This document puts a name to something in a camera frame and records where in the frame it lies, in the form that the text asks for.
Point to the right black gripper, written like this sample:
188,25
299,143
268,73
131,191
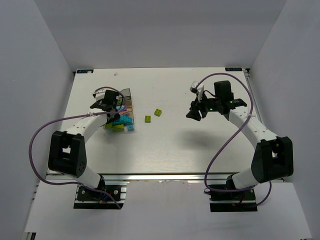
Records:
199,107

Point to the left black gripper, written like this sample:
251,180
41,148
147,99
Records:
113,117

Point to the purple round printed lego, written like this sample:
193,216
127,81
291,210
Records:
121,108

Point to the teal lego plate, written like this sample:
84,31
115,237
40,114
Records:
126,120

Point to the teal small lego cube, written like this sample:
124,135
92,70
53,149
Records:
130,127

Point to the green small lego brick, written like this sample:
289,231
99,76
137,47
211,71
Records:
158,112

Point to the teal round printed lego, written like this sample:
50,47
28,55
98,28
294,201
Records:
117,122

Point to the green large lego brick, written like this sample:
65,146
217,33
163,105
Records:
108,125

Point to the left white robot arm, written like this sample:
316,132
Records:
67,154

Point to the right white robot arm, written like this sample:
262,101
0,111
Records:
273,155

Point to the clear plastic bin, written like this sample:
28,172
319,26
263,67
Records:
125,126

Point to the amber plastic bin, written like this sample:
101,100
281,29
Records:
129,106

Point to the grey smoked plastic bin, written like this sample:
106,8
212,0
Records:
126,92

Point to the left blue table sticker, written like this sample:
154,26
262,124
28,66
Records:
84,71

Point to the blue table sticker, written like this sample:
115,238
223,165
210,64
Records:
84,71
233,69

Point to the right blue table sticker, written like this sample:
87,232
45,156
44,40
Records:
233,69

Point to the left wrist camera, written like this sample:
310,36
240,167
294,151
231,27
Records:
99,94

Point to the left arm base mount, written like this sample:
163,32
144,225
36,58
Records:
89,200

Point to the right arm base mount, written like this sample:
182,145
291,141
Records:
228,202

